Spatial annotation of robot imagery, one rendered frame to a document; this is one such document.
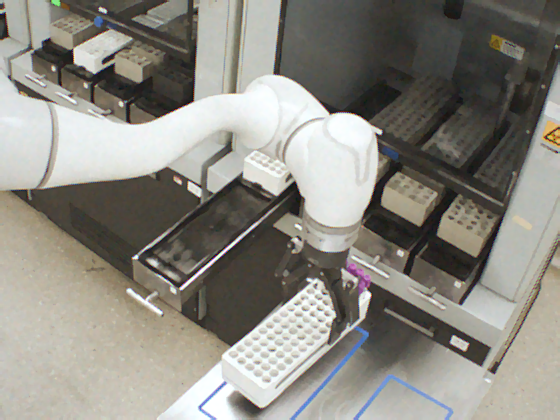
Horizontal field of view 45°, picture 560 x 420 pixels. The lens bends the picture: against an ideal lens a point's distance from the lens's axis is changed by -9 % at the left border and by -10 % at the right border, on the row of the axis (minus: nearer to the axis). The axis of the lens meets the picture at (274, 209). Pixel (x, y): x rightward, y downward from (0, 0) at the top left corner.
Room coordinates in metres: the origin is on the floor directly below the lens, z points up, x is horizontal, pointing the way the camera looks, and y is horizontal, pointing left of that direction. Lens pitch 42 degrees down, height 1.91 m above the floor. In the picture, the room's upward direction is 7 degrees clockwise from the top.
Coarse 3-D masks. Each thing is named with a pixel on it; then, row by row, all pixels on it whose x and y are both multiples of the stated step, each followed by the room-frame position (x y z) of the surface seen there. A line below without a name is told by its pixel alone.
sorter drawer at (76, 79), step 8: (72, 64) 1.76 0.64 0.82; (112, 64) 1.77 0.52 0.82; (64, 72) 1.74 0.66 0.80; (72, 72) 1.73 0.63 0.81; (80, 72) 1.72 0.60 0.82; (88, 72) 1.72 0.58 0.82; (104, 72) 1.74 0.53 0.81; (64, 80) 1.74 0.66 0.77; (72, 80) 1.72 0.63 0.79; (80, 80) 1.70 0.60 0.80; (88, 80) 1.69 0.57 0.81; (96, 80) 1.70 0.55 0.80; (64, 88) 1.74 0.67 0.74; (72, 88) 1.72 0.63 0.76; (80, 88) 1.70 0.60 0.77; (88, 88) 1.68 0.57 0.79; (64, 96) 1.68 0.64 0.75; (72, 96) 1.69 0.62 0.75; (80, 96) 1.70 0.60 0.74; (88, 96) 1.68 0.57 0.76
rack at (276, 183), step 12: (252, 156) 1.34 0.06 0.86; (264, 156) 1.35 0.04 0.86; (252, 168) 1.31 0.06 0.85; (264, 168) 1.30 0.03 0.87; (276, 168) 1.31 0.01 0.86; (252, 180) 1.31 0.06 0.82; (264, 180) 1.29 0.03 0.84; (276, 180) 1.28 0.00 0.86; (288, 180) 1.34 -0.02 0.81; (276, 192) 1.28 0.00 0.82
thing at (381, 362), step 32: (384, 320) 0.94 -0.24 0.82; (352, 352) 0.85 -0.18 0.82; (384, 352) 0.85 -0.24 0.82; (416, 352) 0.86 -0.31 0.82; (448, 352) 0.87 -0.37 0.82; (224, 384) 0.74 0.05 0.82; (320, 384) 0.76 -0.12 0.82; (352, 384) 0.77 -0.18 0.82; (384, 384) 0.78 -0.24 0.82; (416, 384) 0.78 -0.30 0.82; (448, 384) 0.79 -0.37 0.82; (480, 384) 0.79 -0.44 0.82; (192, 416) 0.66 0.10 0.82; (224, 416) 0.67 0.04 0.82; (256, 416) 0.68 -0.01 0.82; (288, 416) 0.69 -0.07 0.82; (320, 416) 0.69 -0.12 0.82; (352, 416) 0.70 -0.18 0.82; (384, 416) 0.70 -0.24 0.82; (416, 416) 0.71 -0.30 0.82; (448, 416) 0.71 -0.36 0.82
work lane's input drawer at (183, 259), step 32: (224, 192) 1.28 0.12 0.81; (256, 192) 1.28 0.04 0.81; (288, 192) 1.30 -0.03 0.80; (192, 224) 1.16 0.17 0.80; (224, 224) 1.17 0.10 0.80; (256, 224) 1.18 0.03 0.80; (160, 256) 1.05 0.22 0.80; (192, 256) 1.07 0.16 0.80; (224, 256) 1.09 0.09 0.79; (160, 288) 0.99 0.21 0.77; (192, 288) 1.00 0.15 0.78
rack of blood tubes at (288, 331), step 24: (312, 288) 0.91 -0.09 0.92; (288, 312) 0.85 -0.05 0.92; (312, 312) 0.86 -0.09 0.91; (360, 312) 0.89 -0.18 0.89; (264, 336) 0.79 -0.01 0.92; (288, 336) 0.80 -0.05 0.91; (312, 336) 0.80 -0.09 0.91; (240, 360) 0.74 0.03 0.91; (264, 360) 0.74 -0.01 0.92; (288, 360) 0.75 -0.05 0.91; (312, 360) 0.78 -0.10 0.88; (240, 384) 0.70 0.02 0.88; (264, 384) 0.68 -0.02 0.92; (288, 384) 0.73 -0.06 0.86
